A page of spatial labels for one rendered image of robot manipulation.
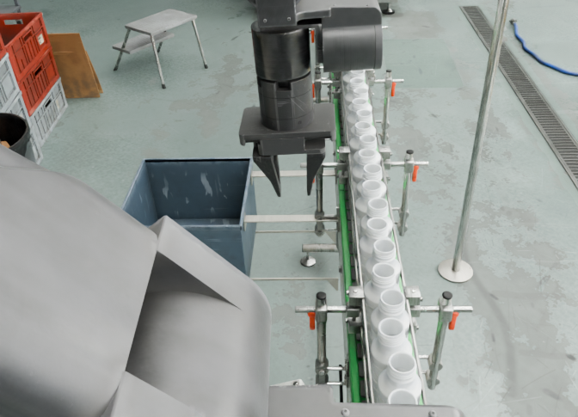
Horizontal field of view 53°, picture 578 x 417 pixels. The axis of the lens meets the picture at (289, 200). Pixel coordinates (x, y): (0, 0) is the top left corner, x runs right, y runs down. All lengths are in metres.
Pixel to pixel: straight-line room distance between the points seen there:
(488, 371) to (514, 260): 0.67
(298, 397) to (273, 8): 0.39
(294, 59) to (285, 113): 0.06
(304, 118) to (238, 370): 0.46
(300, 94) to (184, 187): 1.14
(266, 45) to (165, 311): 0.42
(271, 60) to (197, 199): 1.18
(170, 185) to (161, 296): 1.54
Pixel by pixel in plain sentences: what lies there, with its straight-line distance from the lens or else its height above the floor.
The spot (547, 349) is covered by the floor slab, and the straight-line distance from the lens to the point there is 2.48.
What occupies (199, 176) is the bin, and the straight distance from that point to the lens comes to 1.67.
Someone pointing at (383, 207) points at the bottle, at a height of 1.15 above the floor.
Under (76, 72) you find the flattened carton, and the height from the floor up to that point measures 0.21.
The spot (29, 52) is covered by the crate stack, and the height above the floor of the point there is 0.52.
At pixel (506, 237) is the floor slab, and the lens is 2.93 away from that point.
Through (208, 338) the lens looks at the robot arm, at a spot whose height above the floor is 1.67.
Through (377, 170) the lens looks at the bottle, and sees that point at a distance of 1.18.
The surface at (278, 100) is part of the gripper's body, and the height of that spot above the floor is 1.54.
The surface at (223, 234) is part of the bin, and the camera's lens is 1.39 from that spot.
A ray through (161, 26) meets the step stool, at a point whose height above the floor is 0.41.
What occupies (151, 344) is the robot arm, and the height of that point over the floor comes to 1.67.
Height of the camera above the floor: 1.80
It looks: 36 degrees down
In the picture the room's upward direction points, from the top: 3 degrees counter-clockwise
